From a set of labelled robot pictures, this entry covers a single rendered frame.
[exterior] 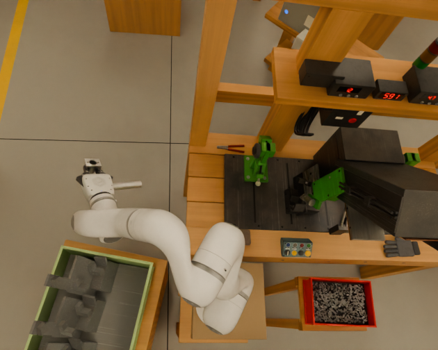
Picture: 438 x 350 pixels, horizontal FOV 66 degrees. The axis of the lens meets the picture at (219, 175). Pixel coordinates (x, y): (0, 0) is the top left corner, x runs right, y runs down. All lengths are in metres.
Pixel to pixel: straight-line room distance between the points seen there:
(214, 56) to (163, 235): 0.73
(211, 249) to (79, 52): 2.88
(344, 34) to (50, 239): 2.28
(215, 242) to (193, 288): 0.12
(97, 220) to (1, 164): 2.07
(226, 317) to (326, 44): 0.99
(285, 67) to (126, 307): 1.26
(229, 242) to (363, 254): 1.18
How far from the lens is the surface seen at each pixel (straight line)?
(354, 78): 1.40
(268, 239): 1.76
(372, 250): 1.98
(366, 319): 1.93
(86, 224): 1.08
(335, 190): 1.60
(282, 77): 1.39
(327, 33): 1.28
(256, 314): 1.66
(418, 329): 3.17
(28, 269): 2.75
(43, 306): 1.69
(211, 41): 1.26
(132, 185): 1.49
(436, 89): 1.57
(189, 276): 0.83
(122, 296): 1.73
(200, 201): 1.78
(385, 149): 1.80
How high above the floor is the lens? 2.56
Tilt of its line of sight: 66 degrees down
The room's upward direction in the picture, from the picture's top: 20 degrees clockwise
